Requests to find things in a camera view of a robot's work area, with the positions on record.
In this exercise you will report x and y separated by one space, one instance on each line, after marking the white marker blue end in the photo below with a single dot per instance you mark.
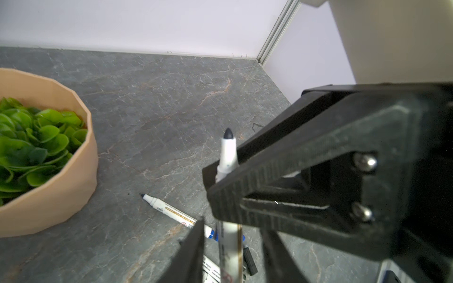
178 215

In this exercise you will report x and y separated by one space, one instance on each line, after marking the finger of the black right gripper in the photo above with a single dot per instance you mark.
302 111
373 170

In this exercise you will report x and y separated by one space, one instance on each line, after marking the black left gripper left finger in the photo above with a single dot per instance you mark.
186 265

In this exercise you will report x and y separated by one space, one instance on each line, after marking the white marker on table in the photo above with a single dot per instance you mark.
212 273

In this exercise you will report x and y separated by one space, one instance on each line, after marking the beige faceted plant pot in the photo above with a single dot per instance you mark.
66 193

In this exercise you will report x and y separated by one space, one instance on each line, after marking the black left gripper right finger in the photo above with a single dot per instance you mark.
278 263

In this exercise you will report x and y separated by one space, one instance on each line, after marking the black pen cap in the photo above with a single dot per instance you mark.
249 261

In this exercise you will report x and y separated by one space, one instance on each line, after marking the green artificial plant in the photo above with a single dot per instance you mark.
35 145

